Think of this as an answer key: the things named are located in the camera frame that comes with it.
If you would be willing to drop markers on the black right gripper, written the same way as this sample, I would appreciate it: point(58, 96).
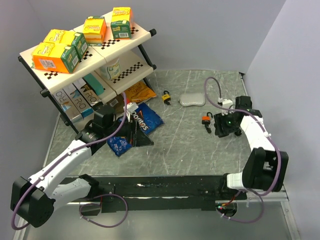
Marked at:
point(219, 119)

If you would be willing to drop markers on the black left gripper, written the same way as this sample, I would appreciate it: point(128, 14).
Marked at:
point(138, 137)

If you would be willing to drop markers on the orange padlock with keys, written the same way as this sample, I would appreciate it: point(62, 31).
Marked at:
point(206, 121)

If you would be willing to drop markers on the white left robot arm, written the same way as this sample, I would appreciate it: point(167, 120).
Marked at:
point(36, 198)

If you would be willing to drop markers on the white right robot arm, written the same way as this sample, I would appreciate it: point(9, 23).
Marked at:
point(266, 166)

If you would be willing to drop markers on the yellow padlock with key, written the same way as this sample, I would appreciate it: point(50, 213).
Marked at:
point(166, 97)

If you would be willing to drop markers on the blue Doritos chip bag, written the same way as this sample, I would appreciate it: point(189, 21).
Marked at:
point(145, 118)

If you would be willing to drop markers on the grey silver sponge pad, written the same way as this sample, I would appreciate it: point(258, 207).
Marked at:
point(192, 99)

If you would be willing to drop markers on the brown snack bag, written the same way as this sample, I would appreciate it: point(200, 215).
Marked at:
point(117, 103)

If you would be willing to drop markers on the yellow honey dijon chip bag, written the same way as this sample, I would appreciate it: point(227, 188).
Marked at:
point(139, 92)

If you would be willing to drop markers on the teal box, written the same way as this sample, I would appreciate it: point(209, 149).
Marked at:
point(96, 86)

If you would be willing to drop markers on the left white RO box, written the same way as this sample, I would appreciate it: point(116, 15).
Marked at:
point(67, 106)

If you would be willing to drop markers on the white ro box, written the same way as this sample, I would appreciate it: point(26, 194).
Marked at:
point(67, 106)
point(78, 100)

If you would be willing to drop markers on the white paper cup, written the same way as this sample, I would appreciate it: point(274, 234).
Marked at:
point(111, 70)

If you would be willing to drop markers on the beige two-tier shelf rack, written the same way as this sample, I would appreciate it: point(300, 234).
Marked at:
point(135, 66)

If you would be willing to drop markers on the middle white RO box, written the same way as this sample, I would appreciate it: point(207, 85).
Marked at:
point(78, 100)

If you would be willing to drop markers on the green yellow sponge box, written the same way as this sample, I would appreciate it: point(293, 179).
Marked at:
point(121, 23)

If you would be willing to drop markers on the orange yellow sponge pack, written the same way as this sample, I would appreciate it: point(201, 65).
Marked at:
point(94, 29)

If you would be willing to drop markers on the front orange sponge box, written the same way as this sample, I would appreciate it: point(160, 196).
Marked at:
point(55, 57)

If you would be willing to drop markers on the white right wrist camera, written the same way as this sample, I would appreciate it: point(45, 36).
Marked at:
point(225, 103)

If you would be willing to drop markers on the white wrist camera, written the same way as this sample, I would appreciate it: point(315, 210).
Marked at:
point(225, 103)
point(129, 108)

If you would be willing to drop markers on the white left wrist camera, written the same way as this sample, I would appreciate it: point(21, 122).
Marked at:
point(129, 108)

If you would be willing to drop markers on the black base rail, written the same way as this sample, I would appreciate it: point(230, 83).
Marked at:
point(168, 192)

